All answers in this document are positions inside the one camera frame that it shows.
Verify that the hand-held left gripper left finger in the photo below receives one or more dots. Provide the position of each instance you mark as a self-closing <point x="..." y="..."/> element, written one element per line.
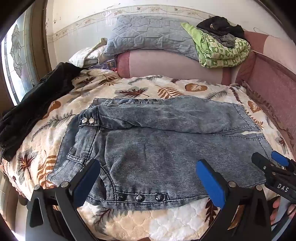
<point x="86" y="183"/>

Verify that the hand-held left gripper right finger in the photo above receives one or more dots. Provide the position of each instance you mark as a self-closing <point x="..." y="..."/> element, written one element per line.
<point x="210" y="183"/>

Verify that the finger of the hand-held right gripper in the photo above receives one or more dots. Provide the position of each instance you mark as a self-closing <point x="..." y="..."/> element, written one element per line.
<point x="262" y="162"/>
<point x="279" y="158"/>

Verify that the grey denim jacket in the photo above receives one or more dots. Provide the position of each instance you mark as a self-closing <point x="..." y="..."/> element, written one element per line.
<point x="161" y="143"/>

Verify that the person's right hand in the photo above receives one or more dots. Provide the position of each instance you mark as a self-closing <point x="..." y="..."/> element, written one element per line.
<point x="276" y="209"/>

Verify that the pink sofa backrest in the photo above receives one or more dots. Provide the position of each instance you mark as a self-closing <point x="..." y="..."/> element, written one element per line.
<point x="266" y="76"/>

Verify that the black garment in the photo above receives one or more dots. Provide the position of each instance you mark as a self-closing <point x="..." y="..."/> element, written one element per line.
<point x="37" y="104"/>

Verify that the cream leaf-print blanket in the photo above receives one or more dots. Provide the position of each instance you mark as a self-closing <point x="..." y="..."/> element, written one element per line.
<point x="143" y="88"/>

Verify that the green patterned blanket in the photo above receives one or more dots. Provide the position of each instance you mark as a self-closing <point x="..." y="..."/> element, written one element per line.
<point x="219" y="51"/>

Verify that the small colourful box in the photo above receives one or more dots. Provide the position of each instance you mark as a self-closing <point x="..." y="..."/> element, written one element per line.
<point x="111" y="63"/>

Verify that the small grey cloth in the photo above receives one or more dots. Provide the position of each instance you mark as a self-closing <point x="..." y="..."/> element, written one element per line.
<point x="227" y="40"/>

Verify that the black clothes pile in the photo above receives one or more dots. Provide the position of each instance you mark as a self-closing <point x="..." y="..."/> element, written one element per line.
<point x="219" y="25"/>

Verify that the patterned glass window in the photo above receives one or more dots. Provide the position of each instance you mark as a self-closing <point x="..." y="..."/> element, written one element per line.
<point x="18" y="55"/>

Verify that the grey quilted blanket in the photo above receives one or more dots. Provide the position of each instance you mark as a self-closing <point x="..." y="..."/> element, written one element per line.
<point x="150" y="34"/>

